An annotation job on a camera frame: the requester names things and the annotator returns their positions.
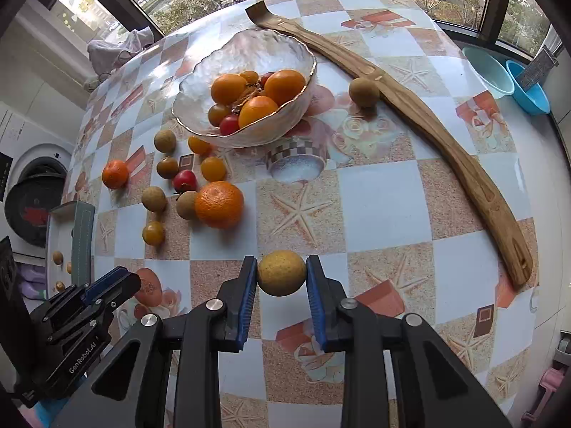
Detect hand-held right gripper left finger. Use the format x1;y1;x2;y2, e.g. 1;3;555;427
51;255;258;428

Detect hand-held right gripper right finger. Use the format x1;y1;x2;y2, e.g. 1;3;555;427
305;254;514;428

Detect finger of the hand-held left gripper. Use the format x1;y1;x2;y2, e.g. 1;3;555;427
47;266;130;317
45;271;142;345

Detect clear glass bowl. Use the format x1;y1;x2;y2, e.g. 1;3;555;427
172;28;317;149

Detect grey-teal box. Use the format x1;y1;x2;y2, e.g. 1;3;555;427
46;200;97;297

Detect lavender plastic container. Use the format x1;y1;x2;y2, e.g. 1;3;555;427
15;263;50;299

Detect brown kiwi left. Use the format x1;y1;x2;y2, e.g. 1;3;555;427
141;186;168;213

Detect large orange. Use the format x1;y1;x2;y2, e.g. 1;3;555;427
195;181;245;229

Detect small orange mandarin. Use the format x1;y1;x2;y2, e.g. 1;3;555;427
102;159;130;190

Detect dark red cherry tomato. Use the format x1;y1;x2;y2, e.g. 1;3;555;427
173;169;198;193

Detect olive brown cherry tomato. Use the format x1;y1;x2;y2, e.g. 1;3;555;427
156;156;180;178

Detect white washing machine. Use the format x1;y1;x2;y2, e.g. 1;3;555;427
0;102;74;250

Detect medium orange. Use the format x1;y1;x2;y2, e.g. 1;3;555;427
264;70;307;106
238;96;279;129
211;74;248;105

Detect pale crumpled cloth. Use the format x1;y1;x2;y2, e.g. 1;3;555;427
87;28;155;83

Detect pink plastic stool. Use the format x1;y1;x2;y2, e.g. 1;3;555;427
524;366;571;428

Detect light teal plastic basin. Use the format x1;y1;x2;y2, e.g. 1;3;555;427
461;46;516;100

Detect blue plastic basin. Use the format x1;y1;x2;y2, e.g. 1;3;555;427
505;59;551;116

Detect grey ribbed plastic object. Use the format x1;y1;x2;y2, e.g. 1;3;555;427
517;45;560;92

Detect dark window frame post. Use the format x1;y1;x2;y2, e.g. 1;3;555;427
479;0;514;45
58;0;166;43

